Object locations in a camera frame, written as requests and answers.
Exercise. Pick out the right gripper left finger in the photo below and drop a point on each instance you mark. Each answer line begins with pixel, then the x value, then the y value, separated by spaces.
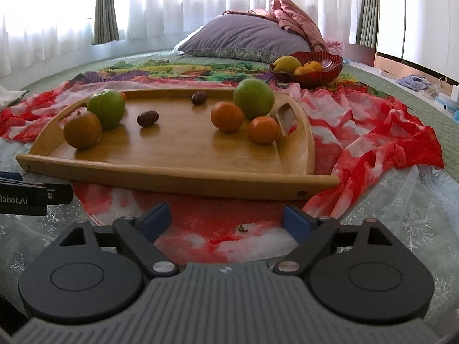
pixel 138 235

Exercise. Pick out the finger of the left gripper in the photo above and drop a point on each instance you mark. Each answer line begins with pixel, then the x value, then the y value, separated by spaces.
pixel 11 175
pixel 59 193

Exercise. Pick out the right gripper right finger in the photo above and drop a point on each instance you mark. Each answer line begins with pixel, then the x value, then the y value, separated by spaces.
pixel 314 238

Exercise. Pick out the large brownish orange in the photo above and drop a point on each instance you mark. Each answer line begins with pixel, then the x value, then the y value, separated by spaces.
pixel 82 130

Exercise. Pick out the large green apple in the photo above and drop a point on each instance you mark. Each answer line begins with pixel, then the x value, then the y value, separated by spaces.
pixel 109 107

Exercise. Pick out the small tangerine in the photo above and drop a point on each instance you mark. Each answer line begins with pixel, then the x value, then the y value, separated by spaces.
pixel 263 130

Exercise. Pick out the brown date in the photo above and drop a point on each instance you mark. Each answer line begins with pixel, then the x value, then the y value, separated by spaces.
pixel 198 98
pixel 148 118

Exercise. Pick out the small green apple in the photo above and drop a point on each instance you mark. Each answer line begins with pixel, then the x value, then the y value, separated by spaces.
pixel 254 97

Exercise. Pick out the bamboo serving tray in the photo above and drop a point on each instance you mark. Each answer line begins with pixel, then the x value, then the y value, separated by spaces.
pixel 183 153

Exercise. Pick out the red white scarf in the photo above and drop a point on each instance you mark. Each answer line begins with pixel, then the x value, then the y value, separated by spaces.
pixel 358 137

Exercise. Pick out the white sheer curtain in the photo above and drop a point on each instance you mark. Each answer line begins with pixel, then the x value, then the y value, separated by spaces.
pixel 59 32

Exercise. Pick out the front orange in bowl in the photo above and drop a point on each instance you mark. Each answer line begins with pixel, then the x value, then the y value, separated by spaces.
pixel 299 71

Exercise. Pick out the orange in bowl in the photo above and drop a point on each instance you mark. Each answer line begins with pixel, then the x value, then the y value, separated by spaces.
pixel 299 71
pixel 314 66

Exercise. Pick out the back orange in bowl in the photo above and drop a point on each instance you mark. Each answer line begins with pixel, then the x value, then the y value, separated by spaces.
pixel 314 66

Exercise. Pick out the red glass fruit bowl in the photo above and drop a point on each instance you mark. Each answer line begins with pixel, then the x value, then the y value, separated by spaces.
pixel 332 64

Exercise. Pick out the green curtain left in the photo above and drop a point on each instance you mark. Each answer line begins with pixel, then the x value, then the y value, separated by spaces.
pixel 105 28

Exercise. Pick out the green curtain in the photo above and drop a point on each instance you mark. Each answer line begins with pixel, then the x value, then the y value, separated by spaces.
pixel 105 28
pixel 368 22

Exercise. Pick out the yellow pear in bowl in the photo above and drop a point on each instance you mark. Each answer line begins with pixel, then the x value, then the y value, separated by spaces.
pixel 287 64

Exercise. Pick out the colourful floral scarf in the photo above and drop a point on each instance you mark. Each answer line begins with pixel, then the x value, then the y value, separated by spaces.
pixel 173 71

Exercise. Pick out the lavender cloth on floor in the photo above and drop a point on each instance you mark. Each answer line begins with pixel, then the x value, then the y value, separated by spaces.
pixel 414 82

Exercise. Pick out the purple pillow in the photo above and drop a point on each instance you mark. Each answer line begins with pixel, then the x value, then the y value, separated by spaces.
pixel 241 37

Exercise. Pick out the green curtain right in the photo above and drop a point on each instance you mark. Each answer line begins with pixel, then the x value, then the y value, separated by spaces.
pixel 368 22

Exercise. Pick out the pink crumpled blanket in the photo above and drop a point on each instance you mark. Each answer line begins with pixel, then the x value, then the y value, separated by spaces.
pixel 294 20

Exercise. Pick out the white charger with cable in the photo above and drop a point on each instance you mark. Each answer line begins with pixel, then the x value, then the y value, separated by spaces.
pixel 445 102

